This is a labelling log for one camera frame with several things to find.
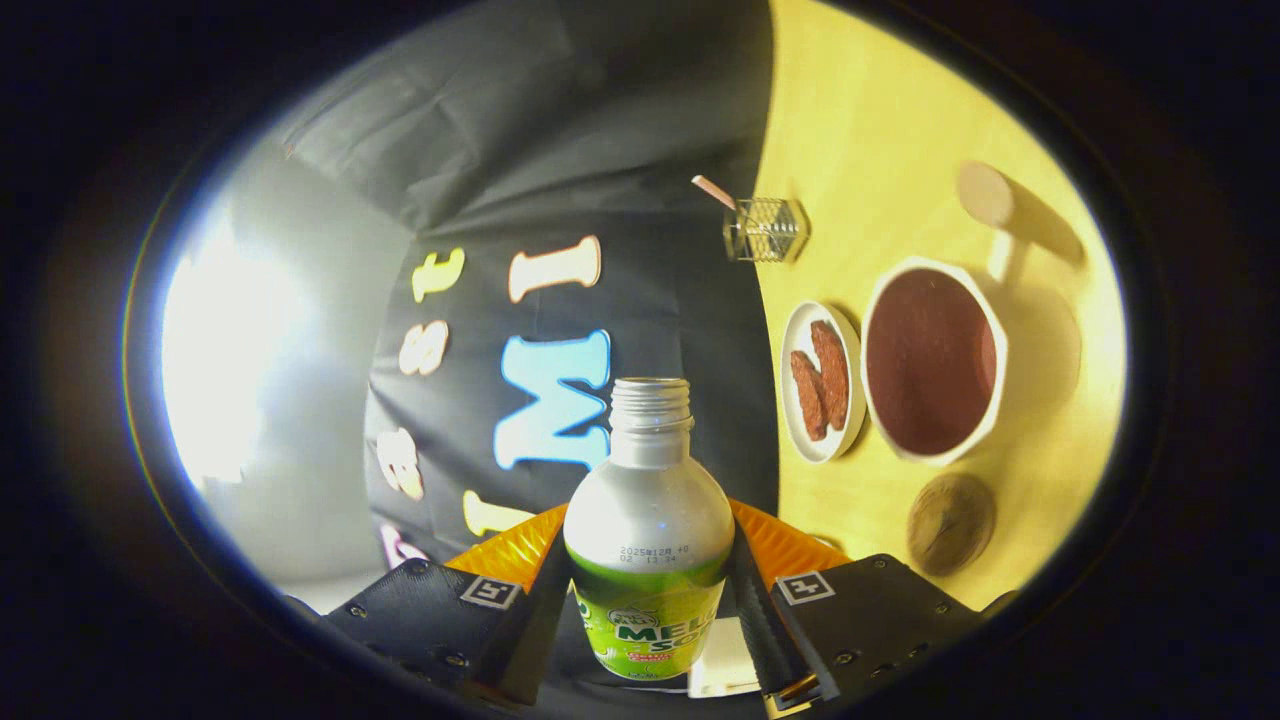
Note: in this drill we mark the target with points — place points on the white oval plate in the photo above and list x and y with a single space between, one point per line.
825 450

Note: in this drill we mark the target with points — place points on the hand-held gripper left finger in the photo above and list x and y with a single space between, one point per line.
535 630

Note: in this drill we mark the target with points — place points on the round cork coaster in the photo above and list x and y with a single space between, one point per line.
950 522

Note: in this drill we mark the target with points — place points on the black backdrop cloth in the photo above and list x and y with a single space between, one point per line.
650 300

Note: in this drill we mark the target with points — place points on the wooden table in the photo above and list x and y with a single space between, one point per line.
880 120

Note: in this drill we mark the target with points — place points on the green label juice bottle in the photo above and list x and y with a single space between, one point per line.
648 520

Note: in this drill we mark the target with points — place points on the brown meat piece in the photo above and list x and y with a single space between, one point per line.
808 395
832 370

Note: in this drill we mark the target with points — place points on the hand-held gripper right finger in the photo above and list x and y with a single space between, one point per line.
765 630

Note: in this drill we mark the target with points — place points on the pink striped straw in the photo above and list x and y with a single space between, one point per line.
712 192

